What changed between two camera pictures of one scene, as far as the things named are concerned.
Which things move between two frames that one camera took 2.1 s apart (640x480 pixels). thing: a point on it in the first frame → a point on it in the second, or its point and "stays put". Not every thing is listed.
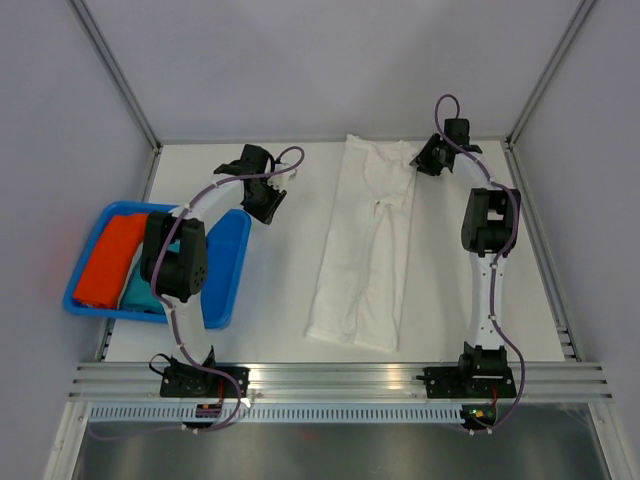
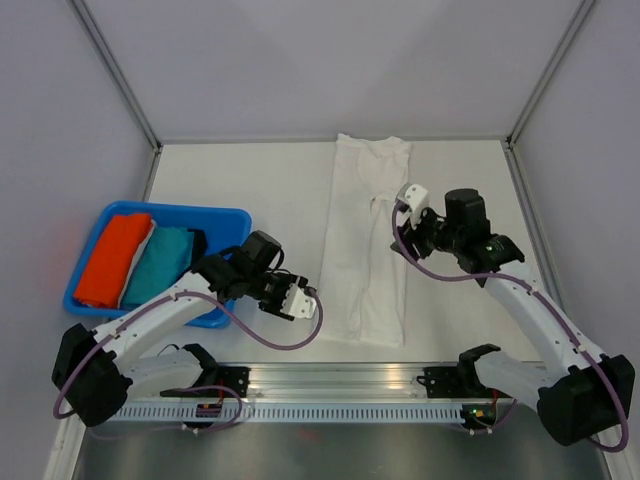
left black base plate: x=184 y=381 stays put
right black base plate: x=468 y=381 stays put
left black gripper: x=277 y=197 → x=287 y=279
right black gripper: x=423 y=160 → x=409 y=235
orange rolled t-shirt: x=110 y=261 stays put
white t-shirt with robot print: x=355 y=297 stays put
